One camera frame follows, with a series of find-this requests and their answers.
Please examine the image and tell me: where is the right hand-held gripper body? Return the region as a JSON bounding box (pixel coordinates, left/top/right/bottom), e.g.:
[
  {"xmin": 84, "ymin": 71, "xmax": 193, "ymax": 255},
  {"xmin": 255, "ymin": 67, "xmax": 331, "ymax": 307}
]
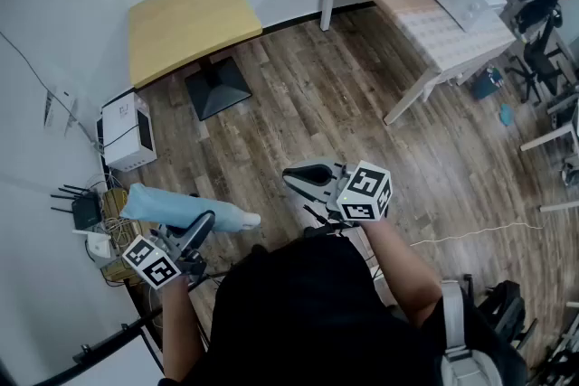
[{"xmin": 325, "ymin": 161, "xmax": 393, "ymax": 222}]

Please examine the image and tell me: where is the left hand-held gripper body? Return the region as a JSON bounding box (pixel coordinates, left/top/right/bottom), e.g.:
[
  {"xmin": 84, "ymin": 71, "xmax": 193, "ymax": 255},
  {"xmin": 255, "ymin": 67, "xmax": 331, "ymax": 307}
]
[{"xmin": 120, "ymin": 225, "xmax": 207, "ymax": 290}]

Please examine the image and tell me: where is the person's left forearm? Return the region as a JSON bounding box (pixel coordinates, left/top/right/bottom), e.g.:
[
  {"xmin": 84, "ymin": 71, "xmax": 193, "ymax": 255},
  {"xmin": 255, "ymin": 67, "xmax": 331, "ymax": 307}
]
[{"xmin": 160, "ymin": 275, "xmax": 205, "ymax": 383}]

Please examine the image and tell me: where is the person's right forearm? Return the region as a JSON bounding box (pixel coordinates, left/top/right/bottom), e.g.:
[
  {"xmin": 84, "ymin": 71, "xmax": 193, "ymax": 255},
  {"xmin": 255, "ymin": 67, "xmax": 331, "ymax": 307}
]
[{"xmin": 356, "ymin": 216, "xmax": 443, "ymax": 329}]

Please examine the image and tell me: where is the small white network device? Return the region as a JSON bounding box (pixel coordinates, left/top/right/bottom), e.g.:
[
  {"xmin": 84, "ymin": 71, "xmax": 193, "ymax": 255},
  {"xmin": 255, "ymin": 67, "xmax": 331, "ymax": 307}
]
[{"xmin": 71, "ymin": 229, "xmax": 112, "ymax": 259}]

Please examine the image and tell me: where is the black router with antennas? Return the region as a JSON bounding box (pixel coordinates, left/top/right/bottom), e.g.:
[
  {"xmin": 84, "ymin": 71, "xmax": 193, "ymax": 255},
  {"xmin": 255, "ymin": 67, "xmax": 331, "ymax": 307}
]
[{"xmin": 50, "ymin": 184, "xmax": 103, "ymax": 230}]

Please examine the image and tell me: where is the white cardboard carton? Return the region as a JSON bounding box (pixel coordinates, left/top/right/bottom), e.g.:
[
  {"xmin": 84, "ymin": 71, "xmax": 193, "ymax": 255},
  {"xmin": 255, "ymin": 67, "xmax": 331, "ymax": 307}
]
[{"xmin": 100, "ymin": 92, "xmax": 158, "ymax": 172}]

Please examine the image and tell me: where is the person's black shirt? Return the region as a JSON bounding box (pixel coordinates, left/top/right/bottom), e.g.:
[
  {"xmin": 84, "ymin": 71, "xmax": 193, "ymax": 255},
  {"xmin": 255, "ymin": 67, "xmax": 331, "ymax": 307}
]
[{"xmin": 157, "ymin": 234, "xmax": 528, "ymax": 386}]

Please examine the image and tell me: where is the teal waste bin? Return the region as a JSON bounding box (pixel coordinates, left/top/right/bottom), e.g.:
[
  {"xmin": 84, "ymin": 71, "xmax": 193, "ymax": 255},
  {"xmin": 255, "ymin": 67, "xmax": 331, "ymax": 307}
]
[{"xmin": 472, "ymin": 66, "xmax": 504, "ymax": 101}]

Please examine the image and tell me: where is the white paper pamphlet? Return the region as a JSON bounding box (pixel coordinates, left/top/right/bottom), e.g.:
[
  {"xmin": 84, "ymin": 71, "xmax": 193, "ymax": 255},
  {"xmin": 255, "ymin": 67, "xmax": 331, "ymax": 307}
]
[{"xmin": 43, "ymin": 88, "xmax": 77, "ymax": 137}]

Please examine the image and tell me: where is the yellow wooden table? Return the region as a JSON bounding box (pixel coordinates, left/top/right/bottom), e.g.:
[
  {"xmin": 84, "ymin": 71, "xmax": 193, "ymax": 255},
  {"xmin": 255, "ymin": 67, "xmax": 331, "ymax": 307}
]
[{"xmin": 128, "ymin": 0, "xmax": 263, "ymax": 122}]

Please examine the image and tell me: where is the black folding chair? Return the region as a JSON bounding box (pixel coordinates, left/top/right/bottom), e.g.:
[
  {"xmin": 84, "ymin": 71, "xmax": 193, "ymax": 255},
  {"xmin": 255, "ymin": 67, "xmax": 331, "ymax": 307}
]
[{"xmin": 463, "ymin": 273, "xmax": 539, "ymax": 349}]

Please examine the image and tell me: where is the white table with checked cloth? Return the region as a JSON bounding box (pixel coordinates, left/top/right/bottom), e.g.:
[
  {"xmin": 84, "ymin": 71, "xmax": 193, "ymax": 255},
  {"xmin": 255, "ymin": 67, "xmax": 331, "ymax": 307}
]
[{"xmin": 318, "ymin": 0, "xmax": 517, "ymax": 126}]

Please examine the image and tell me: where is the white-legged side table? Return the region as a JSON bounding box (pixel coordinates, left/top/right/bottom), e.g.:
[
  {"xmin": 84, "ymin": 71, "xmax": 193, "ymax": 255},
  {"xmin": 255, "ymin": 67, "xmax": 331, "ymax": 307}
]
[{"xmin": 519, "ymin": 94, "xmax": 579, "ymax": 213}]

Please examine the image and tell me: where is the black office chair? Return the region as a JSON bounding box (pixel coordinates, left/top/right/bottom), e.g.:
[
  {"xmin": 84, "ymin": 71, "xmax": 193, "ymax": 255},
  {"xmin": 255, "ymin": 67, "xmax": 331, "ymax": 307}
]
[{"xmin": 504, "ymin": 13, "xmax": 567, "ymax": 105}]

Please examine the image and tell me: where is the metal storage rack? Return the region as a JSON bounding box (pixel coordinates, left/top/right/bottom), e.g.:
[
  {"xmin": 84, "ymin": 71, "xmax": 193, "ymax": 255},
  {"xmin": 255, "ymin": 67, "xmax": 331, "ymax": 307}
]
[{"xmin": 528, "ymin": 302, "xmax": 579, "ymax": 386}]

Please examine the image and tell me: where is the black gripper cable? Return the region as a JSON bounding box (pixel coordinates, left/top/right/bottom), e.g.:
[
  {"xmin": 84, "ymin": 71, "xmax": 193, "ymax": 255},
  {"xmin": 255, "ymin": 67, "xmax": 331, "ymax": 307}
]
[{"xmin": 302, "ymin": 203, "xmax": 358, "ymax": 240}]

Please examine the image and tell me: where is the thin black carton cable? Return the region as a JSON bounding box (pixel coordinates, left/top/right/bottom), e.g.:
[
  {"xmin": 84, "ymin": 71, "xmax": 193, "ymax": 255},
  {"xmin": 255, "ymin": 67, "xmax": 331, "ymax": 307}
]
[{"xmin": 102, "ymin": 124, "xmax": 142, "ymax": 149}]

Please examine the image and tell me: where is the white floor cable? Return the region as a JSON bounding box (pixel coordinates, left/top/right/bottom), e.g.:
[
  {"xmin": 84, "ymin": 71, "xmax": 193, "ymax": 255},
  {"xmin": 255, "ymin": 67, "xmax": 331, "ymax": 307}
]
[{"xmin": 409, "ymin": 221, "xmax": 544, "ymax": 248}]

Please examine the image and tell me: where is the grey wall cable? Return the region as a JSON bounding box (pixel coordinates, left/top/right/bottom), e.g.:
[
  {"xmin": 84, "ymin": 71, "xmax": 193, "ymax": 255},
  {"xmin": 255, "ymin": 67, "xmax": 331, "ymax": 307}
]
[{"xmin": 0, "ymin": 31, "xmax": 104, "ymax": 153}]

